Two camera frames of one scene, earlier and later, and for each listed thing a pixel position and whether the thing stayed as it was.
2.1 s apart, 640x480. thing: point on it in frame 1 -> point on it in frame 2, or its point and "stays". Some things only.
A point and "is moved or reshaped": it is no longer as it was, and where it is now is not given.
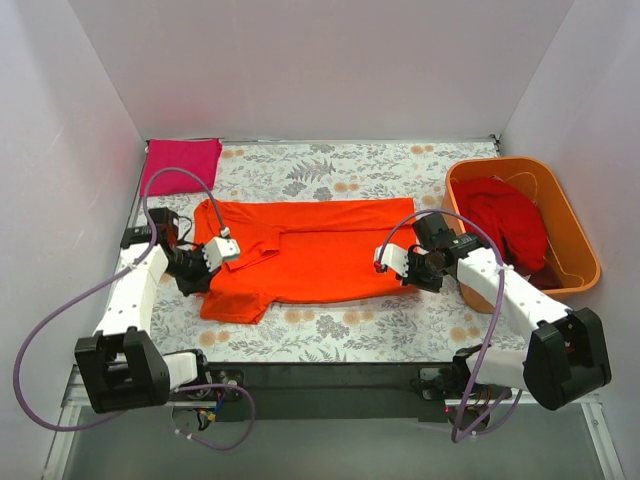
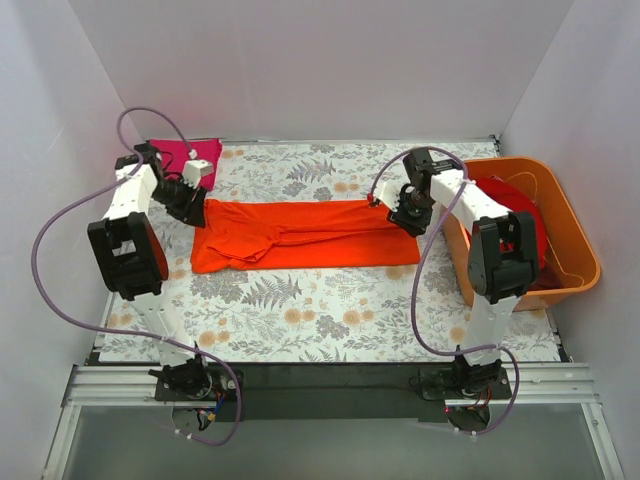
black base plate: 405,391 stays
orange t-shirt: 294,249 is moved or reshaped
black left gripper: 195,279 -> 186,201
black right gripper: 413,273 -> 407,219
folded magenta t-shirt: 198,156 stays
